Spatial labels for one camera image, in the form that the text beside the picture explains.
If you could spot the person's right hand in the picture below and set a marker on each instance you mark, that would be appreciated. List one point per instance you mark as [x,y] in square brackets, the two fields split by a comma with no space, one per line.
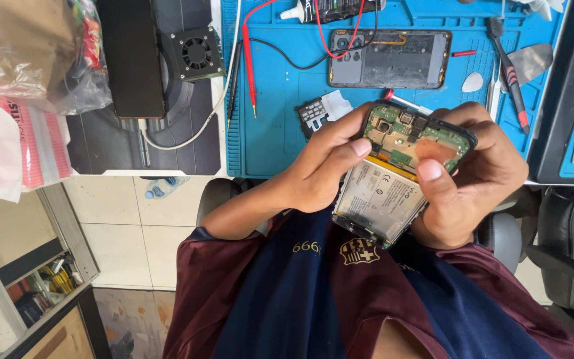
[486,189]

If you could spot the person's left hand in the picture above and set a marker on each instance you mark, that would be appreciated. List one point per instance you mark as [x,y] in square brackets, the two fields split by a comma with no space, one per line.
[312,174]

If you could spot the smartphone with exposed battery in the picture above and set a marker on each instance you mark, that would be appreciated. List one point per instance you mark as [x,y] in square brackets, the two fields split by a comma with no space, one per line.
[381,197]

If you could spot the blue silicone repair mat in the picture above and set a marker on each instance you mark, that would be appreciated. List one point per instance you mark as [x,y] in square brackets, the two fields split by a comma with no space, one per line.
[277,129]

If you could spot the black plastic phone shield part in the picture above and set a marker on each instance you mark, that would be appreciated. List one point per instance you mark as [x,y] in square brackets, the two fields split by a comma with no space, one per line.
[317,113]

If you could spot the white tweezers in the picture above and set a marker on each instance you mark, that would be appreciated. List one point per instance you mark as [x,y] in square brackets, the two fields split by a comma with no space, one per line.
[492,94]

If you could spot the black tray with blue mat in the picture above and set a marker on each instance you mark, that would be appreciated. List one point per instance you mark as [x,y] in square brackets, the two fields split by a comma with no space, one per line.
[561,124]

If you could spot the black office chair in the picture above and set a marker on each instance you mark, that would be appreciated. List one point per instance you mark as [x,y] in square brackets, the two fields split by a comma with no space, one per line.
[571,249]

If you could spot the white triangular pick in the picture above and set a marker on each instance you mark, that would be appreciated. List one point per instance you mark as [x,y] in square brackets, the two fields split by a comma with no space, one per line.
[472,83]

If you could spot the black and red brush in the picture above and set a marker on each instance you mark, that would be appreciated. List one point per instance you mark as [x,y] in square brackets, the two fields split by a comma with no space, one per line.
[511,82]

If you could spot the silver screwdriver with red tip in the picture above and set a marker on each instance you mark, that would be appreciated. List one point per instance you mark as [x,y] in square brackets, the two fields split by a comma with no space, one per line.
[406,102]

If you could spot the black multimeter probe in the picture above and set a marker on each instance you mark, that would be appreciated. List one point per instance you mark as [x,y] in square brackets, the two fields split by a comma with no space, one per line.
[234,84]

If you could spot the red multimeter probe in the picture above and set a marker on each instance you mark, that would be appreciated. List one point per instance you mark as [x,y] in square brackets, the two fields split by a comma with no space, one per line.
[249,70]

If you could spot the maroon and navy jersey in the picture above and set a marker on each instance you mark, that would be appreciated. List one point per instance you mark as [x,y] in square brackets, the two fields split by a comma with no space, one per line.
[292,304]

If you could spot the metal pry spatula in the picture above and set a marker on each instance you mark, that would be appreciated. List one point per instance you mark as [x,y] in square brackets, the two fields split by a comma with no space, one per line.
[531,62]

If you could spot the dark grey desk mat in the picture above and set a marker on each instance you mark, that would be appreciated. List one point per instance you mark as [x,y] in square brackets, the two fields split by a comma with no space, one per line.
[182,134]

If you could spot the grey phone back cover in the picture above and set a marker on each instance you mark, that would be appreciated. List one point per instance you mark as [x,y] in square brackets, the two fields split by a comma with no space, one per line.
[396,62]

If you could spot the clear plastic water bottle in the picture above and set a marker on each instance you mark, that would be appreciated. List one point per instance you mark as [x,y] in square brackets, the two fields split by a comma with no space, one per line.
[163,186]

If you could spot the black glue tube white nozzle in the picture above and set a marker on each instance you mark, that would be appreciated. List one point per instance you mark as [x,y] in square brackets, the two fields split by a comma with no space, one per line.
[327,10]

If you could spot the small black cooling fan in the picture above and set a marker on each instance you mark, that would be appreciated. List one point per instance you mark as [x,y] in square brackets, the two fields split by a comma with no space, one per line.
[196,54]

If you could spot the black power bank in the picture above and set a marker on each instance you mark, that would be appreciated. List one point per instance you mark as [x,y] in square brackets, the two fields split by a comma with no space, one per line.
[130,55]

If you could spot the pink striped zip bags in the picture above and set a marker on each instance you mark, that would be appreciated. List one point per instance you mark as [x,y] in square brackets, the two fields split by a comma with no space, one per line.
[18,144]

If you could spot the glass display cabinet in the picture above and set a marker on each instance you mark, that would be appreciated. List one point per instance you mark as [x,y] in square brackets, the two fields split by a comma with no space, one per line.
[28,279]

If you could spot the clear plastic bag with goods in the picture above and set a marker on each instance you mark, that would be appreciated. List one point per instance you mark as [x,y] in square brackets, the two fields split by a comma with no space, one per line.
[23,50]

